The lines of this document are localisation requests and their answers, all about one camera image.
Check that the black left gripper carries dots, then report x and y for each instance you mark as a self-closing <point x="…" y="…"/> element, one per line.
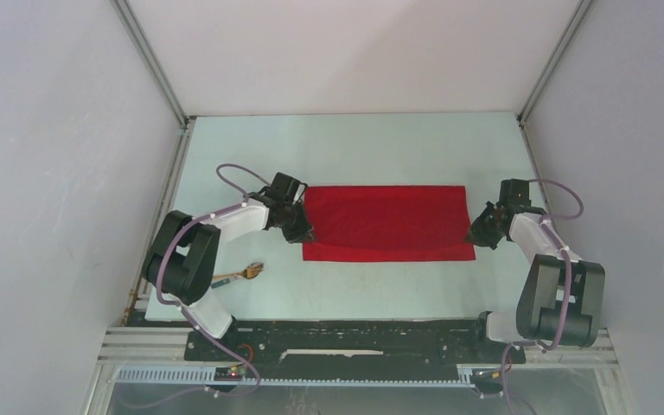
<point x="303" y="231"/>

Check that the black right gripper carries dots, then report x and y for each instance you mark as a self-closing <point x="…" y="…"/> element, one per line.
<point x="476" y="233"/>

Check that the red cloth napkin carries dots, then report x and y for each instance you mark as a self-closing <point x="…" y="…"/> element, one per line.
<point x="377" y="224"/>

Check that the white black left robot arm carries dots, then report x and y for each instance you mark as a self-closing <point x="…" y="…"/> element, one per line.
<point x="181" y="259"/>

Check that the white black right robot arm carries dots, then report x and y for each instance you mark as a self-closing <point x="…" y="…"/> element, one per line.
<point x="562" y="297"/>

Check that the wooden fork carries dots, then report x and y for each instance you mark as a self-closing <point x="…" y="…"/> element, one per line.
<point x="250" y="272"/>

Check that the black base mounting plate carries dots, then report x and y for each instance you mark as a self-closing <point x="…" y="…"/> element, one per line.
<point x="378" y="350"/>

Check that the grey slotted cable duct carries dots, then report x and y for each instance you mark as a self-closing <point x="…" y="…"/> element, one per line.
<point x="209" y="376"/>

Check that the aluminium front rail frame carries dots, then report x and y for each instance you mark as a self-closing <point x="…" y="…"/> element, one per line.
<point x="166" y="346"/>

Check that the aluminium corner frame post right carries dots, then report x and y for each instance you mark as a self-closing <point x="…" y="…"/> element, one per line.
<point x="559" y="52"/>

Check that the aluminium corner frame post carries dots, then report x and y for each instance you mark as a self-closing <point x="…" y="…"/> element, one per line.
<point x="559" y="52"/>
<point x="128" y="17"/>

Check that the aluminium corner frame post left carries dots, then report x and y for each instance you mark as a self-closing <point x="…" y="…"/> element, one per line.
<point x="128" y="17"/>

